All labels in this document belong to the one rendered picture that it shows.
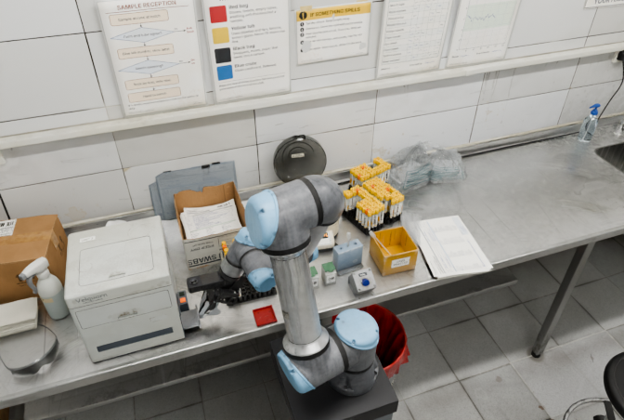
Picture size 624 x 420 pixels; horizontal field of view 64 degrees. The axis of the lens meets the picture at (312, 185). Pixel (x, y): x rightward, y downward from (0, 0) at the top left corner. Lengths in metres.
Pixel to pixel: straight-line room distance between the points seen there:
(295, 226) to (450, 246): 1.02
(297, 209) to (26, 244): 1.11
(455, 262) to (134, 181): 1.25
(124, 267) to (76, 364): 0.37
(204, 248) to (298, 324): 0.72
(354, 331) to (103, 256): 0.76
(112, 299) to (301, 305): 0.58
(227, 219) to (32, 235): 0.67
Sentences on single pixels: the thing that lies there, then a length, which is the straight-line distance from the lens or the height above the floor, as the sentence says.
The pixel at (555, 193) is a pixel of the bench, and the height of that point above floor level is 0.88.
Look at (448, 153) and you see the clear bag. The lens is 2.30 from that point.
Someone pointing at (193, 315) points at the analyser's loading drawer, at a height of 0.92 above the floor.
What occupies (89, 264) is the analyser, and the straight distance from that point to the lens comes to 1.58.
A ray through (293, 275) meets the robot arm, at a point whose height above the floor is 1.39.
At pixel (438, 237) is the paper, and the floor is 0.89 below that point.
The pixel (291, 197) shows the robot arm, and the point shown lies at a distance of 1.06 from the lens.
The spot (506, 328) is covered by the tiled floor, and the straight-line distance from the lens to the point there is 2.96.
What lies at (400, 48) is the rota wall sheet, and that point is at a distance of 2.06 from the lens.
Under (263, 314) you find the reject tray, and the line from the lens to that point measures 1.72.
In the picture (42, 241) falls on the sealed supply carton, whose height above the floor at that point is 1.06.
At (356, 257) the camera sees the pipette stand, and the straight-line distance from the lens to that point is 1.83.
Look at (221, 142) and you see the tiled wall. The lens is 1.99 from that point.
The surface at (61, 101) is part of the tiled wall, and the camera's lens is 1.88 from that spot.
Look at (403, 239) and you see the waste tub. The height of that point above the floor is 0.93.
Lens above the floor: 2.22
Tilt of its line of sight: 37 degrees down
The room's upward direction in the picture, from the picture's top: straight up
